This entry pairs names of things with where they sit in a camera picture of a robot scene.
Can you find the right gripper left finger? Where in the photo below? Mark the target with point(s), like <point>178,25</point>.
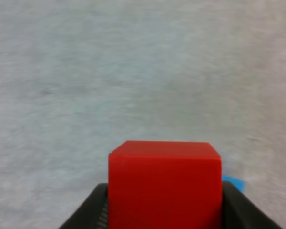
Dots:
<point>90,210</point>

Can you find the red cube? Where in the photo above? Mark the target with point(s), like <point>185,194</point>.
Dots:
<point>164,186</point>

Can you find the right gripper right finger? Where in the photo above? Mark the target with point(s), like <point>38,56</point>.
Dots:
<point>240,210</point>

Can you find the blue cube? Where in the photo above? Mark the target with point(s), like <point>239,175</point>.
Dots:
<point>236,181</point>

